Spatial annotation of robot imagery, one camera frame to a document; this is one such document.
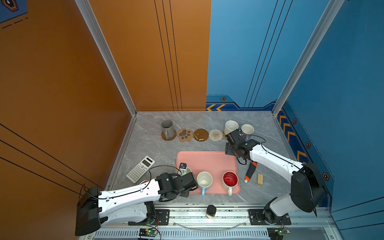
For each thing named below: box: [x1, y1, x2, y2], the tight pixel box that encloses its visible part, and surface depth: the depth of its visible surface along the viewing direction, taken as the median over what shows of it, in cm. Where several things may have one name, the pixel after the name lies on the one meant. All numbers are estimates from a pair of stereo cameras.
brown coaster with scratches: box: [193, 128, 209, 142], surface depth 107 cm
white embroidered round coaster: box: [208, 129, 223, 142], surface depth 107 cm
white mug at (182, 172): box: [178, 166, 192, 177], surface depth 71 cm
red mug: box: [221, 171, 239, 196], surface depth 81 cm
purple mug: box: [241, 124, 255, 142], surface depth 101 cm
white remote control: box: [126, 155, 156, 184], surface depth 91 cm
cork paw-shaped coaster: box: [176, 128, 194, 142], surface depth 107 cm
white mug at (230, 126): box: [224, 120, 239, 136], surface depth 104 cm
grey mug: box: [161, 120, 175, 139], surface depth 100 cm
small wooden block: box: [257, 173, 264, 185], surface depth 86 cm
